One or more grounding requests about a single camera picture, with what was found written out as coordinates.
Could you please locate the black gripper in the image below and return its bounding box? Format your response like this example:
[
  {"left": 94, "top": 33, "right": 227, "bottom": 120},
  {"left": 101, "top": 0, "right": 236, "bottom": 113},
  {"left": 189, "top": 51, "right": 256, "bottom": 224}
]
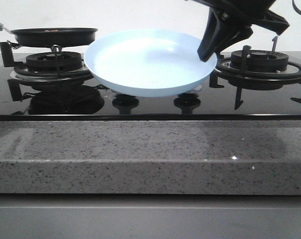
[{"left": 197, "top": 0, "right": 290, "bottom": 62}]

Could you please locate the light blue plate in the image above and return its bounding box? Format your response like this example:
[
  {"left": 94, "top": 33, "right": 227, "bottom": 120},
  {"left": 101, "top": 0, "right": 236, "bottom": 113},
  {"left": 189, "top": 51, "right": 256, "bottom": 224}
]
[{"left": 84, "top": 29, "right": 217, "bottom": 97}]

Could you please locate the black frying pan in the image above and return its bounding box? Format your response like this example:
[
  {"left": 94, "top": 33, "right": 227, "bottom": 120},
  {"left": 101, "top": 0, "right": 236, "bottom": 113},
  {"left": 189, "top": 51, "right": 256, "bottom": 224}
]
[{"left": 0, "top": 23, "right": 98, "bottom": 49}]

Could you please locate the right black gas burner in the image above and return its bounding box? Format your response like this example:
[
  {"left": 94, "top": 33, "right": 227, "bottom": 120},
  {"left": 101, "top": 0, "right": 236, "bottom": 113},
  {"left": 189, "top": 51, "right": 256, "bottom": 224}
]
[{"left": 230, "top": 49, "right": 290, "bottom": 73}]

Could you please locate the black gas burner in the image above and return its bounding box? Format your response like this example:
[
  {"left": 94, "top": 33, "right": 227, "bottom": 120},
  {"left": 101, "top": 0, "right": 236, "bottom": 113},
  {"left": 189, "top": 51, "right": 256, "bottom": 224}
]
[
  {"left": 26, "top": 51, "right": 82, "bottom": 72},
  {"left": 230, "top": 49, "right": 290, "bottom": 73}
]

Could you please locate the right black pan support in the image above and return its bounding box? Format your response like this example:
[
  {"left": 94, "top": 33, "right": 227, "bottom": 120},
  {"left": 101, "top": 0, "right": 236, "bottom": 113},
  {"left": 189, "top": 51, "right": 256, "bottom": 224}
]
[{"left": 209, "top": 36, "right": 301, "bottom": 110}]

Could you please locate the black pan support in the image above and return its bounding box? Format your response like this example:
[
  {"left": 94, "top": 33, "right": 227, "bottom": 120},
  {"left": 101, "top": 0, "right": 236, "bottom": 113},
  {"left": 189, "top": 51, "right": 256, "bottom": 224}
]
[
  {"left": 0, "top": 41, "right": 93, "bottom": 86},
  {"left": 209, "top": 36, "right": 301, "bottom": 110}
]

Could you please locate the black glass cooktop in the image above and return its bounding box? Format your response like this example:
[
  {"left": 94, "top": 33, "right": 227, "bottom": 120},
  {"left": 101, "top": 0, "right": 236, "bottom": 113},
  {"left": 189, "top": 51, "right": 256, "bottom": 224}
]
[{"left": 0, "top": 55, "right": 301, "bottom": 121}]

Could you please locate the right silver stove knob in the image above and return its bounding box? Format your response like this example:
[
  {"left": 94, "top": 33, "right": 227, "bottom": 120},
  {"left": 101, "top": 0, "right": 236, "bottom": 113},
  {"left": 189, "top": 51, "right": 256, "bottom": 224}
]
[{"left": 178, "top": 85, "right": 202, "bottom": 97}]

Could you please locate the left black gas burner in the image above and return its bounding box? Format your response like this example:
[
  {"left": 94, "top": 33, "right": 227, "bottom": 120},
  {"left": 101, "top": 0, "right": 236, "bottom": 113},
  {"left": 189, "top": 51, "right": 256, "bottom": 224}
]
[{"left": 26, "top": 51, "right": 82, "bottom": 72}]

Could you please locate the left black pan support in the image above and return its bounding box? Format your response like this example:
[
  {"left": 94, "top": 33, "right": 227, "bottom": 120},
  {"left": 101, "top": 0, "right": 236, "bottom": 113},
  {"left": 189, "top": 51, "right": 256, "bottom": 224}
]
[{"left": 0, "top": 41, "right": 93, "bottom": 86}]

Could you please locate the grey cabinet front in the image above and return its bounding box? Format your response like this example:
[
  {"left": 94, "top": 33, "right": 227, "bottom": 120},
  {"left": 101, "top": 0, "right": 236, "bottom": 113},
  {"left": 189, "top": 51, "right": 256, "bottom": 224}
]
[{"left": 0, "top": 195, "right": 301, "bottom": 239}]

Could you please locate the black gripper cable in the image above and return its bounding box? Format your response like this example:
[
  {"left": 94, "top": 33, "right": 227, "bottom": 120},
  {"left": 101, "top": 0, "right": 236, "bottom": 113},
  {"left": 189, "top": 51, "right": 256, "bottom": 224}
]
[{"left": 292, "top": 0, "right": 301, "bottom": 16}]

